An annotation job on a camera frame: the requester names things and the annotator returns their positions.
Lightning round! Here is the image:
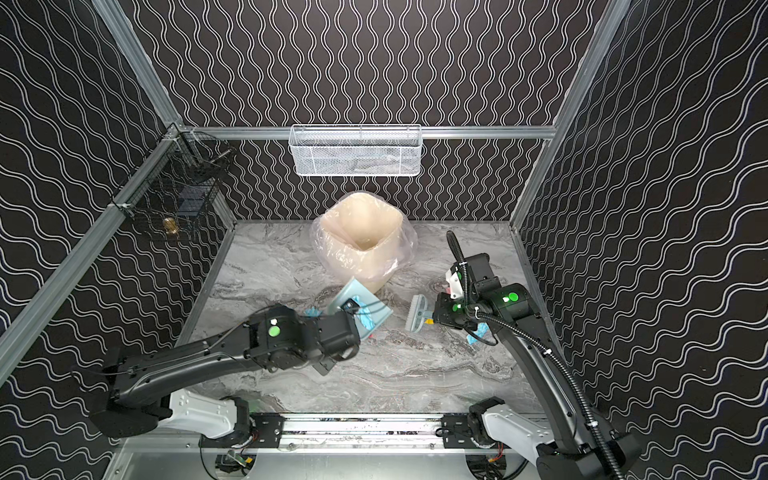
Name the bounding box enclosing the light teal plastic dustpan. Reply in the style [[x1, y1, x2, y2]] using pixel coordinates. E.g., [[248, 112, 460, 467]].
[[323, 278, 393, 340]]

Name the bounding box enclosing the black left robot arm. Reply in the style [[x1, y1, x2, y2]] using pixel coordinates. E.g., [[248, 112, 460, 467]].
[[89, 300, 361, 444]]

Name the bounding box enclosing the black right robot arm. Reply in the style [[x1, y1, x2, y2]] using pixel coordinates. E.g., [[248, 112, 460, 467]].
[[433, 253, 640, 479]]

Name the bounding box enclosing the light blue paper scrap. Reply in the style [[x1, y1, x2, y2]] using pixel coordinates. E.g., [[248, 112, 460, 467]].
[[304, 307, 322, 318]]

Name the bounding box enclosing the clear plastic bin liner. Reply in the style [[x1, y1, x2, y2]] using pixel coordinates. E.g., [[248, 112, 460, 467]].
[[310, 190, 419, 283]]

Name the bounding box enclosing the cream plastic waste bin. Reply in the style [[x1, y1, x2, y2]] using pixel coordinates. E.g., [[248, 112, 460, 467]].
[[317, 191, 404, 296]]

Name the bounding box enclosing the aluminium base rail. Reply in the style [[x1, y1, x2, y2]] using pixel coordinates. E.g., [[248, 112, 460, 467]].
[[119, 411, 607, 455]]

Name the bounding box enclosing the aluminium rear frame bar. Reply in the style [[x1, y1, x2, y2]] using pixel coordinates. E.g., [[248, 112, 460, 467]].
[[182, 124, 556, 140]]

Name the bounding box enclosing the aluminium frame bar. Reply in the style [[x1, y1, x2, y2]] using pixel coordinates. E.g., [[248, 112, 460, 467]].
[[182, 124, 556, 140], [1, 126, 180, 381]]

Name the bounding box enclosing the white wire mesh basket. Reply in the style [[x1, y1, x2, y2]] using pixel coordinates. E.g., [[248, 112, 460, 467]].
[[288, 124, 423, 177]]

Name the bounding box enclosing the black wire basket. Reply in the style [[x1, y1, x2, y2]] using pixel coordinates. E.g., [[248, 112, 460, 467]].
[[117, 131, 236, 242]]

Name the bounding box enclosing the aluminium left frame bar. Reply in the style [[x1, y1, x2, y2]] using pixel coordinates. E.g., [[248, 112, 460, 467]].
[[1, 126, 180, 381]]

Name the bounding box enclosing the aluminium right frame post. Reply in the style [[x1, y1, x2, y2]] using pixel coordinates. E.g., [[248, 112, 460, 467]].
[[511, 0, 631, 231]]

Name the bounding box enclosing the aluminium corner frame post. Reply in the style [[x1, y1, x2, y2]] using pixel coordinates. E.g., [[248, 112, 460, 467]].
[[93, 0, 183, 127]]

